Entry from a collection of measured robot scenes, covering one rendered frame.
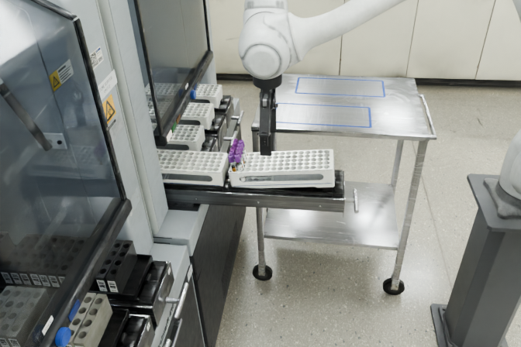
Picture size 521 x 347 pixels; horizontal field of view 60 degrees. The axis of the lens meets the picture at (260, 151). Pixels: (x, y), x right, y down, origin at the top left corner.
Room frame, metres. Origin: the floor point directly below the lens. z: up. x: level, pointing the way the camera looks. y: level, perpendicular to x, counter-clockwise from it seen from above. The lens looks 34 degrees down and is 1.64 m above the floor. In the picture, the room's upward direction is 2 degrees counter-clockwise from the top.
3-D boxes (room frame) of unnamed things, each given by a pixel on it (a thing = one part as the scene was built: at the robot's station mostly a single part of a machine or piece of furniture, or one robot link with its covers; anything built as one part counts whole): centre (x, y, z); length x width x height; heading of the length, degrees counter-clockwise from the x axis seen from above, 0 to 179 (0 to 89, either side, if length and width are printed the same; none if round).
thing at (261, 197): (1.08, 0.08, 0.78); 0.73 x 0.14 x 0.09; 81
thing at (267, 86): (1.06, -0.03, 1.12); 0.08 x 0.07 x 0.09; 172
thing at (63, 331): (0.45, 0.34, 0.98); 0.03 x 0.01 x 0.03; 171
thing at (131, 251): (0.71, 0.32, 0.85); 0.12 x 0.02 x 0.06; 172
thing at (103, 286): (0.71, 0.35, 0.85); 0.12 x 0.02 x 0.06; 170
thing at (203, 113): (1.42, 0.32, 0.83); 0.30 x 0.10 x 0.06; 81
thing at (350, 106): (1.52, -0.31, 0.41); 0.67 x 0.46 x 0.82; 79
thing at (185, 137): (1.27, 0.34, 0.83); 0.30 x 0.10 x 0.06; 81
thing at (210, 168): (1.10, 0.25, 0.83); 0.30 x 0.10 x 0.06; 81
